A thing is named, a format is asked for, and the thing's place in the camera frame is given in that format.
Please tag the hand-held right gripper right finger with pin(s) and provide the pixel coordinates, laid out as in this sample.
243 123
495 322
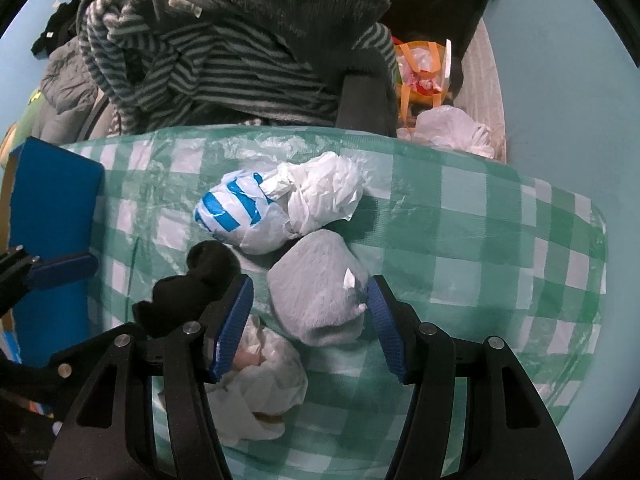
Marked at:
387 330

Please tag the white plastic bag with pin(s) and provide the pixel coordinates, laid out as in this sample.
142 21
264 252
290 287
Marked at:
445 127

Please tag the blue cardboard box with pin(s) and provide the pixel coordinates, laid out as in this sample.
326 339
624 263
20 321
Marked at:
55 200

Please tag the black hanging cloth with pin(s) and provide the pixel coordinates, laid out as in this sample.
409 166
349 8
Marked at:
435 0

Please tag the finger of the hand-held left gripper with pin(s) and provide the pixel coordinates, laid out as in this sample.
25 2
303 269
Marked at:
35 380
65 270

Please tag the white crumpled cloth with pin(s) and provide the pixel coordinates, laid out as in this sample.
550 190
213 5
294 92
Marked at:
270 375

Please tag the black clothes pile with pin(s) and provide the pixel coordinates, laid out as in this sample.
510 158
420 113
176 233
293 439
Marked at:
55 27

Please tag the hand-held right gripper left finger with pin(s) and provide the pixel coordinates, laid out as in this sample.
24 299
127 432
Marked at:
230 325

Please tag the black rolled sock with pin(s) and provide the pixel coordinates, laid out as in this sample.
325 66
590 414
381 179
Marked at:
180 300

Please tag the white radiator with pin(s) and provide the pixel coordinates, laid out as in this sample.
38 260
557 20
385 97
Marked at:
482 90

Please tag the blue white striped sock ball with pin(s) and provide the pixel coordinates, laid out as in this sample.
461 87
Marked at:
235 210

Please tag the grey sock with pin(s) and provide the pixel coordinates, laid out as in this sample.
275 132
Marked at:
315 290

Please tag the grey striped sweater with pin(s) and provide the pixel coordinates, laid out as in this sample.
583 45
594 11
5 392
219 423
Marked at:
225 75

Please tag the black office chair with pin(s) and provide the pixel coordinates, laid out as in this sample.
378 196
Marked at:
365 105

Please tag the green plush toy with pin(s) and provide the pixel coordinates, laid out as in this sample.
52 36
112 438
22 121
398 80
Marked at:
35 110

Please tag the grey puffer jacket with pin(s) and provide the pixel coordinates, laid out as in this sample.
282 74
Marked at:
65 90

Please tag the green checked tablecloth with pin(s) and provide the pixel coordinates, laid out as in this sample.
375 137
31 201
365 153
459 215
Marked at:
475 240

